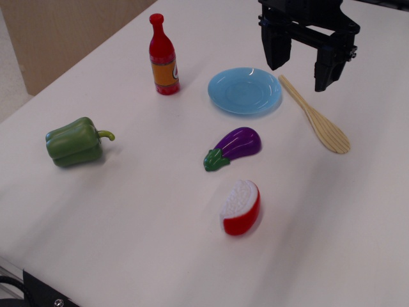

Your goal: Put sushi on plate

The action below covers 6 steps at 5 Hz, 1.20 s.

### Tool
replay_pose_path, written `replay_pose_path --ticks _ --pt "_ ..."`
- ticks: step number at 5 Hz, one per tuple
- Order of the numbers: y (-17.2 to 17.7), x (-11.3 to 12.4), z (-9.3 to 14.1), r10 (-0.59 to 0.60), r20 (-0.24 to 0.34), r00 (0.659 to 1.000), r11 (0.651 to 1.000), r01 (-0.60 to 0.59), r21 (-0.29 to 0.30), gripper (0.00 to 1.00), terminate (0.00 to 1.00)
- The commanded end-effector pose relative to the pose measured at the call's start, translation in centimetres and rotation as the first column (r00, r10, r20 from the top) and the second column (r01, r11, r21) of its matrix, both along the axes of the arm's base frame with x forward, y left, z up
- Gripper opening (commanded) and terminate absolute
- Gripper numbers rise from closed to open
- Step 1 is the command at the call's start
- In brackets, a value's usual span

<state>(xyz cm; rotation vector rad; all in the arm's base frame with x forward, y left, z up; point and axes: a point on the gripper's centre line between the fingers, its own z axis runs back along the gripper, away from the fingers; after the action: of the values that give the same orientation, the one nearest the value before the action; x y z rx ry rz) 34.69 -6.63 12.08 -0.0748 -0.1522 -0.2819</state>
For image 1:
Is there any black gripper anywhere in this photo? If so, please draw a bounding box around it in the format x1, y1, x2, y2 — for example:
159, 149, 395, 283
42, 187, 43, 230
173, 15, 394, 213
259, 1, 360, 92

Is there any red and white toy sushi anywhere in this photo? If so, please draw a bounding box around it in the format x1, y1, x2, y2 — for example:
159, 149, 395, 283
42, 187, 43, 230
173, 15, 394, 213
219, 180, 260, 236

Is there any light blue plastic plate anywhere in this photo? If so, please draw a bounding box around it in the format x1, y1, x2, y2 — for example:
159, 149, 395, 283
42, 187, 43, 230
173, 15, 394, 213
208, 67, 282, 116

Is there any wooden toy spatula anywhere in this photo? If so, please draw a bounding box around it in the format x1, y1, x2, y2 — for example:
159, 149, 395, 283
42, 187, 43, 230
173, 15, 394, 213
279, 75, 351, 154

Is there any purple toy eggplant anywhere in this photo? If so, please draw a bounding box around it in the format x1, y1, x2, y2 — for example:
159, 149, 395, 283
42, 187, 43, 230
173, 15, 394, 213
203, 127, 262, 171

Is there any red toy sauce bottle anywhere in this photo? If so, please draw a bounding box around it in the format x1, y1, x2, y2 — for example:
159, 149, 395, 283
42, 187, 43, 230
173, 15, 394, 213
149, 13, 180, 95

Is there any green toy bell pepper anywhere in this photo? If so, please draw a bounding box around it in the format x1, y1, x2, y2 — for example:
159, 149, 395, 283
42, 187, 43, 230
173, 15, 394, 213
45, 117, 115, 168

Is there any black corner bracket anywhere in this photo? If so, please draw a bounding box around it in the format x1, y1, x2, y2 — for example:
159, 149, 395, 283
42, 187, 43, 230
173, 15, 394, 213
22, 271, 79, 307

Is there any black cable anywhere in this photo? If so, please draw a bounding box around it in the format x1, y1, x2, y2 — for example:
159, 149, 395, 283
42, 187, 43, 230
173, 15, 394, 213
0, 275, 33, 307

